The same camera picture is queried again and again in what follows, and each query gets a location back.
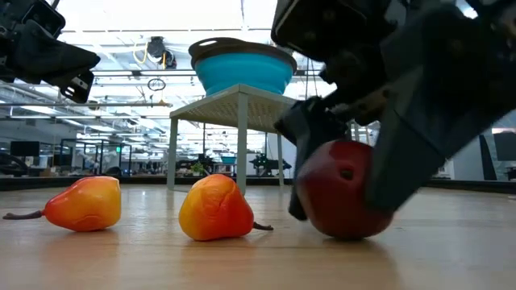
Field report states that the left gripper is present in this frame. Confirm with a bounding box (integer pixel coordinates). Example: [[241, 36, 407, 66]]
[[0, 0, 101, 104]]

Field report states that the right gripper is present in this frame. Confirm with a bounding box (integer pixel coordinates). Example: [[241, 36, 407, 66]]
[[273, 0, 516, 222]]

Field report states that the dark red toy plum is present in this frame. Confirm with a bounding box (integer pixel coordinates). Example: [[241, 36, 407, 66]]
[[296, 139, 394, 241]]

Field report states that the teal collapsible bowl grey rim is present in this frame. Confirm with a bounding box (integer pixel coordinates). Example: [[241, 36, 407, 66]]
[[188, 36, 298, 97]]

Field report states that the grey ceiling pipe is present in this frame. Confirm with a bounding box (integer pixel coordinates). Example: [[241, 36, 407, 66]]
[[0, 101, 173, 109]]

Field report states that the black monitor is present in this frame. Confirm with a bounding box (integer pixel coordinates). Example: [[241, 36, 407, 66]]
[[10, 140, 40, 158], [493, 131, 516, 162]]

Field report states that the black office chair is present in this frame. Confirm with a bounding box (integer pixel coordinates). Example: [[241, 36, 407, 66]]
[[0, 151, 23, 177]]

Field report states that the black slanted panel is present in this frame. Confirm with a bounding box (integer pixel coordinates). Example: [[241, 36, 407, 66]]
[[478, 135, 498, 181]]

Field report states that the pale green perforated metal shelf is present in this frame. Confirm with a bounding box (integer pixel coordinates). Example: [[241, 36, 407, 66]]
[[166, 83, 302, 196]]

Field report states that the orange yellow toy pear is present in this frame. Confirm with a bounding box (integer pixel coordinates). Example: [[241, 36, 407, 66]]
[[2, 176, 123, 233], [177, 173, 274, 242]]

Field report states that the small green background plant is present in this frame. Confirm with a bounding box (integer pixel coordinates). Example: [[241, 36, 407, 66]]
[[189, 160, 210, 177]]

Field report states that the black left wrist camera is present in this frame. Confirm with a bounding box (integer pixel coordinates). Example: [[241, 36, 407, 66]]
[[19, 0, 66, 39]]

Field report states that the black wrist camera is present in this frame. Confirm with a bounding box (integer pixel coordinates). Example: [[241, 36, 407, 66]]
[[19, 0, 66, 39], [270, 0, 398, 61]]

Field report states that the black background rig frame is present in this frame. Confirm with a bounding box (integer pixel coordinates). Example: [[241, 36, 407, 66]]
[[60, 139, 133, 177]]

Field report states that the black hanging cable loop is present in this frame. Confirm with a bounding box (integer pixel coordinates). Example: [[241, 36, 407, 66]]
[[146, 77, 167, 93]]

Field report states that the black ceiling cable reel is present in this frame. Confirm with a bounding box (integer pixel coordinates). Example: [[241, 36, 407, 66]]
[[145, 35, 178, 70]]

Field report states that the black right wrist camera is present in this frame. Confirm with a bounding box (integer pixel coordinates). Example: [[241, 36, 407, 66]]
[[270, 0, 398, 61]]

